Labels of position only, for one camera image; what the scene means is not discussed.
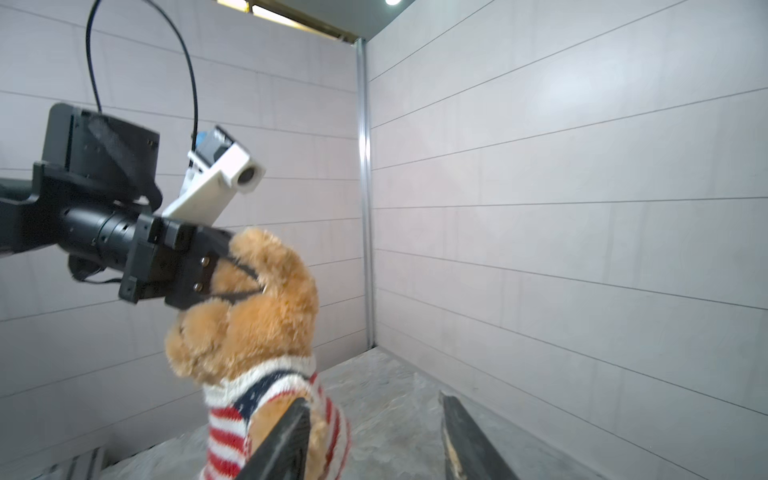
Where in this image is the red white striped knit sweater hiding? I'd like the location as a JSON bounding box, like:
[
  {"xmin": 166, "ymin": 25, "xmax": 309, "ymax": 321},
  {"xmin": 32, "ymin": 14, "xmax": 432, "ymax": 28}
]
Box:
[{"xmin": 200, "ymin": 356, "xmax": 350, "ymax": 479}]

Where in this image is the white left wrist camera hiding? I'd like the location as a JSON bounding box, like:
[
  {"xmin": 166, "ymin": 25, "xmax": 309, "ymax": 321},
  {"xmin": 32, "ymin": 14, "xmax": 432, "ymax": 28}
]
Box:
[{"xmin": 161, "ymin": 125, "xmax": 266, "ymax": 226}]

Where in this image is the aluminium corner frame post left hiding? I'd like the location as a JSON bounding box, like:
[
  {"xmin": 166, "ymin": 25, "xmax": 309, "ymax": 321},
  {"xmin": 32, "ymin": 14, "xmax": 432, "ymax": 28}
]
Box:
[{"xmin": 354, "ymin": 38, "xmax": 376, "ymax": 350}]

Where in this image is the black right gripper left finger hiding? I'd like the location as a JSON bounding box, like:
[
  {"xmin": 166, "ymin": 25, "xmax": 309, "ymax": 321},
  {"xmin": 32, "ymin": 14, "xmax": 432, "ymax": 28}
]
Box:
[{"xmin": 236, "ymin": 398, "xmax": 311, "ymax": 480}]

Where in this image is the tan plush teddy bear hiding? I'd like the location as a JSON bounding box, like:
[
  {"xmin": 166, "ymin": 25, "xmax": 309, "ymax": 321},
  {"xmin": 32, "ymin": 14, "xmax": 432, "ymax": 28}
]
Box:
[{"xmin": 165, "ymin": 228, "xmax": 328, "ymax": 479}]

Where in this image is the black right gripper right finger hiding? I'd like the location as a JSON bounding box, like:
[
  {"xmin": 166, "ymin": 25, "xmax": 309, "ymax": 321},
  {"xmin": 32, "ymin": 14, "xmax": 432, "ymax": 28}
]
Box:
[{"xmin": 439, "ymin": 392, "xmax": 519, "ymax": 480}]

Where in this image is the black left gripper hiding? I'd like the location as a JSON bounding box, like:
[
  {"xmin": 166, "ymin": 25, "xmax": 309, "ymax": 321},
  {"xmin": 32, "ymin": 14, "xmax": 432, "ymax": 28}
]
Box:
[{"xmin": 119, "ymin": 214, "xmax": 264, "ymax": 310}]

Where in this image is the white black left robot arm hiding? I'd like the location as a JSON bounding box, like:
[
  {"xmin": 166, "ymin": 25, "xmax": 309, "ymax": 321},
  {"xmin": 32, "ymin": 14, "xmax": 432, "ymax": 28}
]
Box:
[{"xmin": 1, "ymin": 103, "xmax": 265, "ymax": 310}]

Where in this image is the black left camera cable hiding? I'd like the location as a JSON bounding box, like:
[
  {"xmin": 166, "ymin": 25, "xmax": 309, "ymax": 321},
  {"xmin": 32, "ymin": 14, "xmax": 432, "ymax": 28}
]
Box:
[{"xmin": 84, "ymin": 0, "xmax": 200, "ymax": 152}]

